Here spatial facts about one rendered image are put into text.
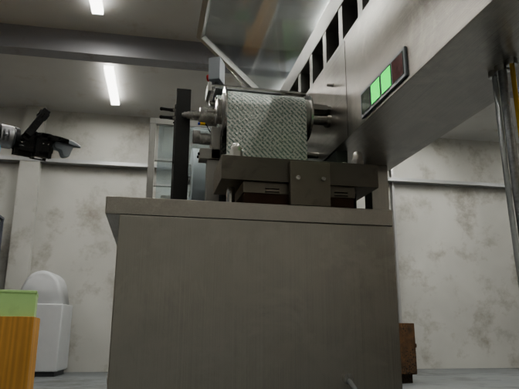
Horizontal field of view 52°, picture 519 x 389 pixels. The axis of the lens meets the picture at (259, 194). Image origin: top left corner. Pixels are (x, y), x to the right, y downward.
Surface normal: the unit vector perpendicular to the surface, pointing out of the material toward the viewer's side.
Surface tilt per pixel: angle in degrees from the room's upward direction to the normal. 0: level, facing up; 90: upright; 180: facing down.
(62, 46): 90
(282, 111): 90
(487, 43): 180
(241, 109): 90
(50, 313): 90
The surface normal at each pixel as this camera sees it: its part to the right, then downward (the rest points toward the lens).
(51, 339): 0.11, -0.24
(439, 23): -0.98, -0.05
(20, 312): 0.36, -0.22
